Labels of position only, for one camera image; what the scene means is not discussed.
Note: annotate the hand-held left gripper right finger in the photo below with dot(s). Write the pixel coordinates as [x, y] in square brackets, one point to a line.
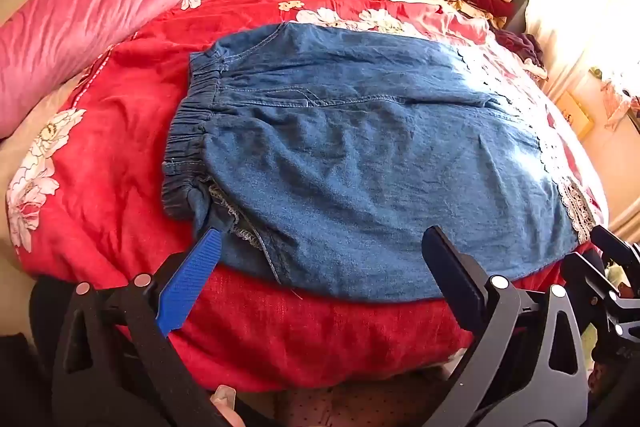
[452, 272]

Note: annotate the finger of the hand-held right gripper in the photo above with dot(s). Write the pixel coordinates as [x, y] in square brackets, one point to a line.
[587, 277]
[617, 249]

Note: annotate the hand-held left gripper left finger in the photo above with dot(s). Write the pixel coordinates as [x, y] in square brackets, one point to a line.
[192, 277]

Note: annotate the blue denim garment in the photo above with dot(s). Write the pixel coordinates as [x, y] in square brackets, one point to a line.
[360, 157]

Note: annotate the red floral blanket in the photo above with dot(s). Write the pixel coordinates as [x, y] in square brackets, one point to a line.
[125, 187]

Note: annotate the dark dotted garment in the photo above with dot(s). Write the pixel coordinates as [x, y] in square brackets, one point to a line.
[350, 404]

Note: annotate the purple crumpled garment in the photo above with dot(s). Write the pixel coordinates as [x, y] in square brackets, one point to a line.
[520, 47]

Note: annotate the pink quilt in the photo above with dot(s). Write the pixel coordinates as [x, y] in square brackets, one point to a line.
[100, 7]

